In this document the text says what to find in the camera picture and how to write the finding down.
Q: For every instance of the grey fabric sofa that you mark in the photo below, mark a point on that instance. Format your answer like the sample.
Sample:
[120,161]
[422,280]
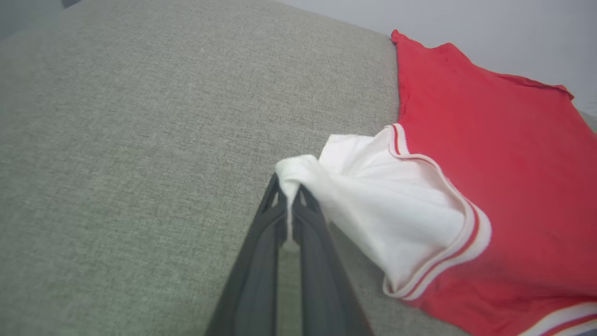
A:
[140,163]

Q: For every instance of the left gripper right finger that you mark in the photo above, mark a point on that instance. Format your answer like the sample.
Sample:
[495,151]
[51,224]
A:
[326,289]

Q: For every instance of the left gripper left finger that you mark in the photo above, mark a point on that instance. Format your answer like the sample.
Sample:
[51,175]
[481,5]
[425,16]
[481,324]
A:
[254,280]

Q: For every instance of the red white jersey shirt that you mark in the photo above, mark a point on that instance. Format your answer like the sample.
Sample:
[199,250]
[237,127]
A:
[489,163]

